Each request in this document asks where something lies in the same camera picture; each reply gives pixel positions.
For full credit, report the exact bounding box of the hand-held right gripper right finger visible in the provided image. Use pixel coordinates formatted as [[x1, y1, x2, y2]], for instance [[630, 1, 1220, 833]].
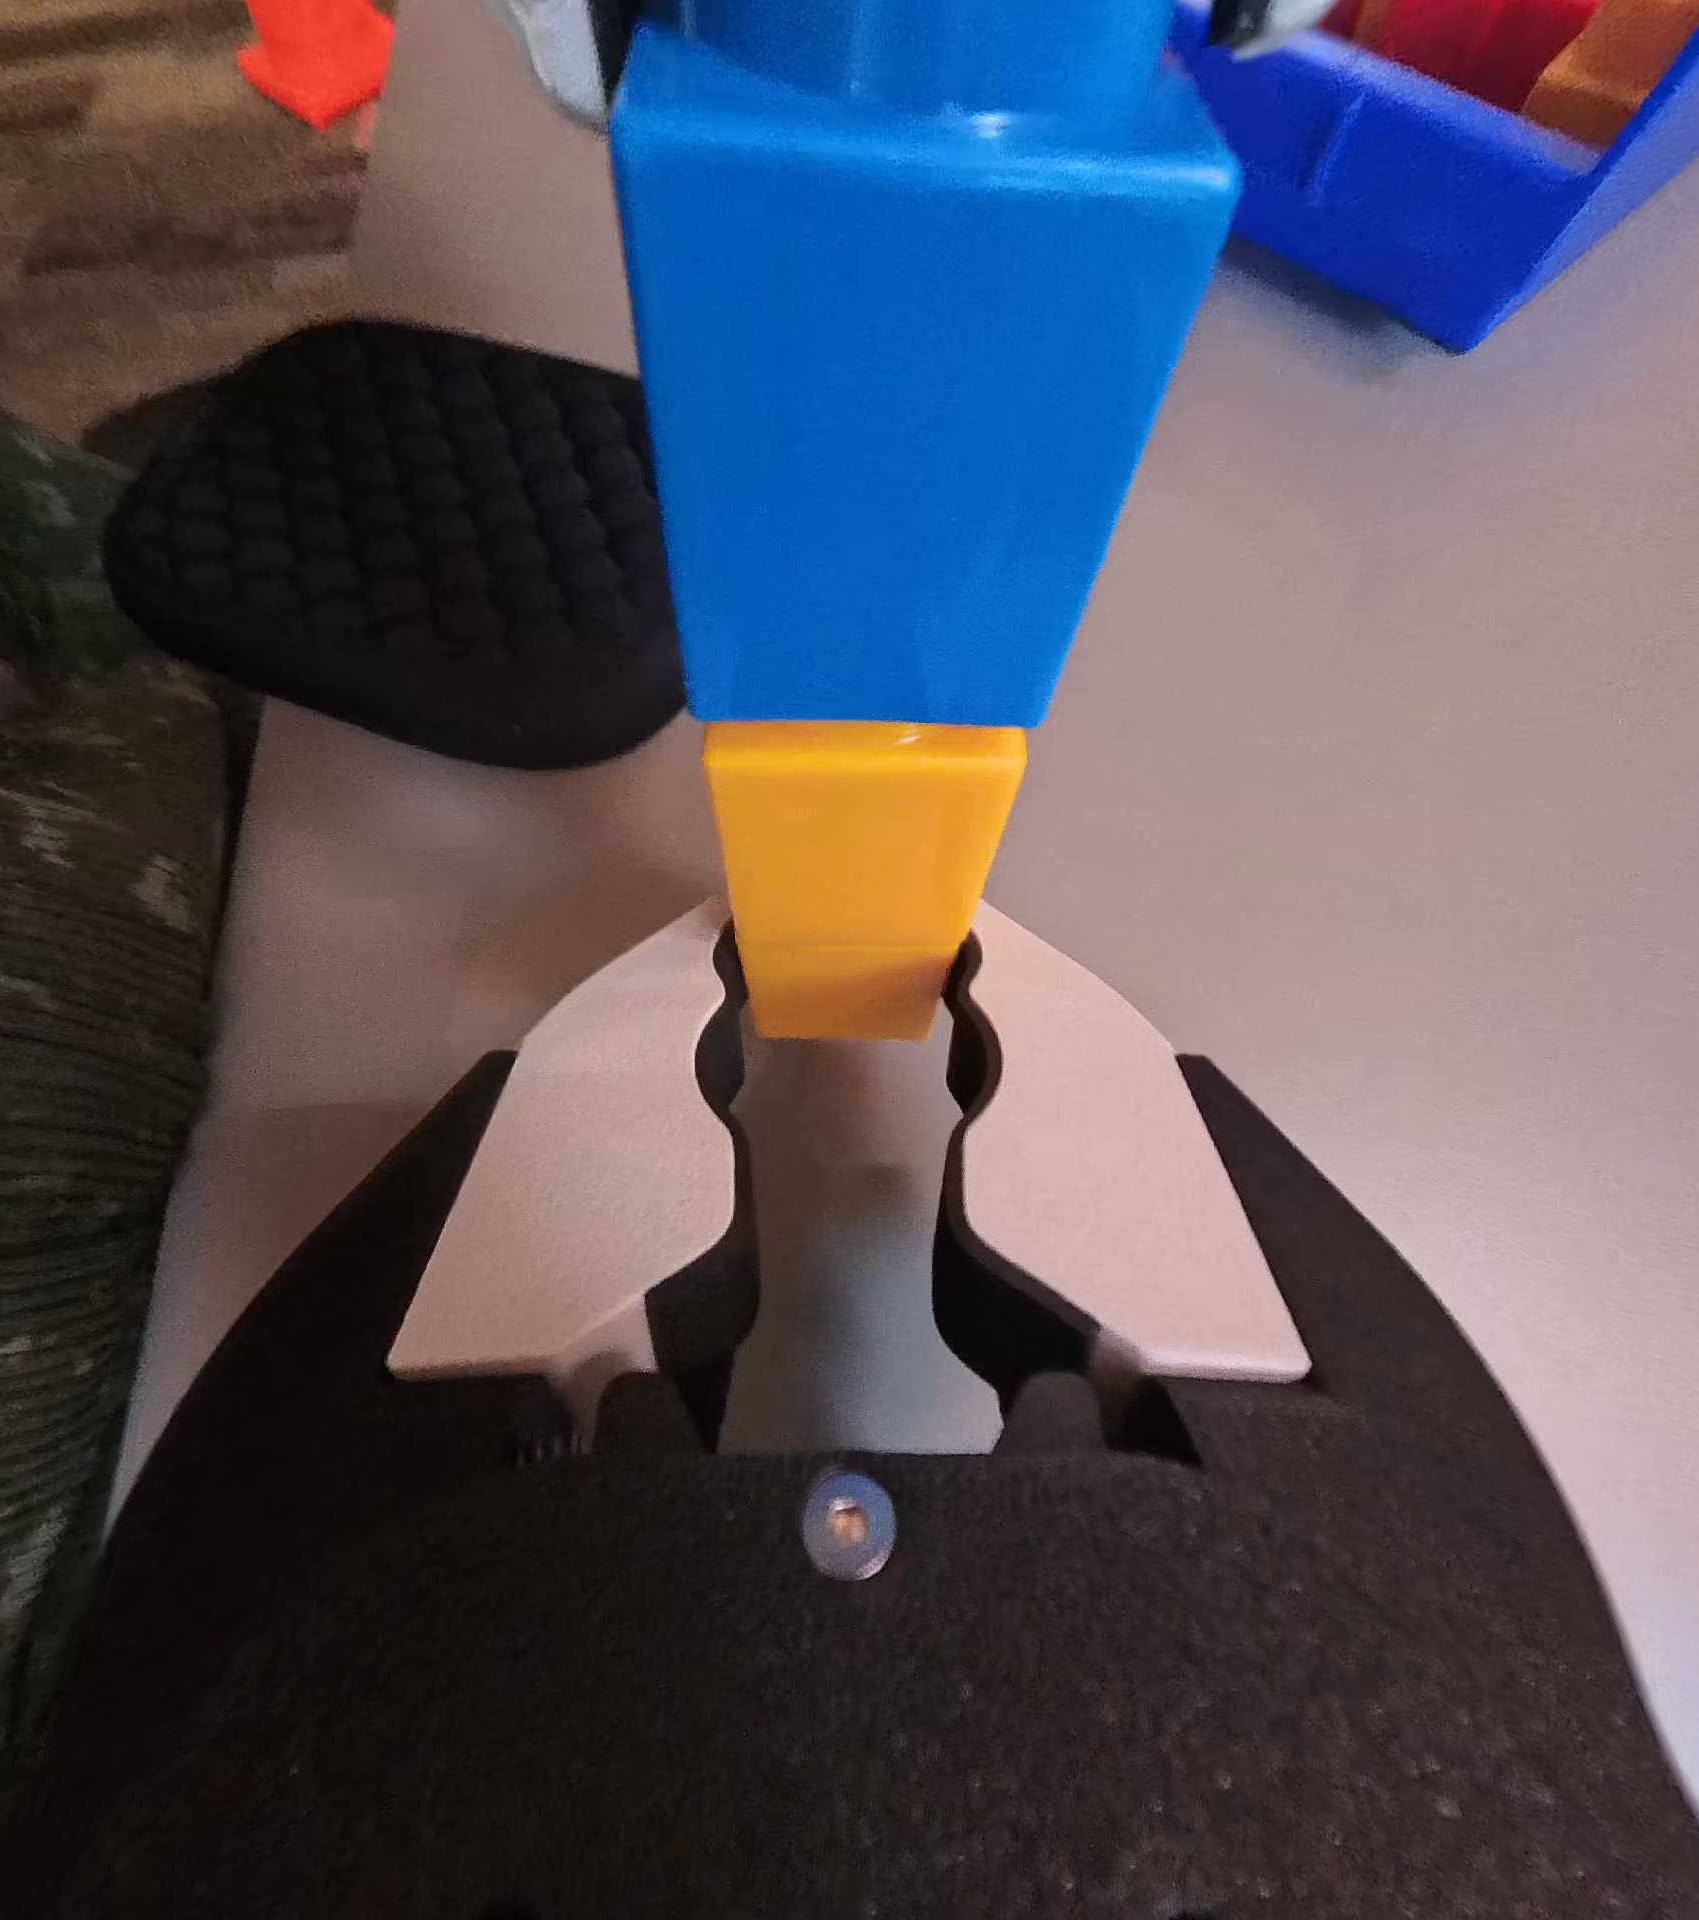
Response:
[[940, 895, 1314, 1419]]

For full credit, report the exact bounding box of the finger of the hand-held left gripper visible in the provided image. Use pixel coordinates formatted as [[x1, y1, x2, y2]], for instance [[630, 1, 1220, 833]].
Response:
[[516, 0, 630, 129], [1210, 0, 1324, 61]]

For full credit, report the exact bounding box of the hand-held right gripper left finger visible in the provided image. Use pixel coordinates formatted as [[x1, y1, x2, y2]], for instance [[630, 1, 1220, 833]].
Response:
[[388, 895, 762, 1454]]

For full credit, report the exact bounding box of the blue plastic bin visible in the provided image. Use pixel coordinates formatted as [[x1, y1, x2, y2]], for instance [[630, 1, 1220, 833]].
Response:
[[1172, 0, 1699, 353]]

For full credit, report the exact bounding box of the pile of blocks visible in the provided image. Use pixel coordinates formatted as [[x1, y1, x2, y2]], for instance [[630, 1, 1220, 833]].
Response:
[[1322, 0, 1699, 148]]

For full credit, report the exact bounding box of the yellow mega block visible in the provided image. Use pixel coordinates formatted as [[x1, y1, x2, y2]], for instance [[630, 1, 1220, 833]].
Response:
[[734, 937, 944, 1041], [704, 721, 1028, 949]]

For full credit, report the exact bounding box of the blue mega block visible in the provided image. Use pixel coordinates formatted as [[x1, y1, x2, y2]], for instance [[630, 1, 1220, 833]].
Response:
[[610, 0, 1244, 732]]

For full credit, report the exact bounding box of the orange traffic cone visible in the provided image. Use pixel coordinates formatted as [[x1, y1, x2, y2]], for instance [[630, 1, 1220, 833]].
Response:
[[238, 0, 398, 131]]

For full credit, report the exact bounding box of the person's torso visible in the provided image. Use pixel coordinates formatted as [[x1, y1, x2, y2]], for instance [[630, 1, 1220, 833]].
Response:
[[0, 343, 258, 1920]]

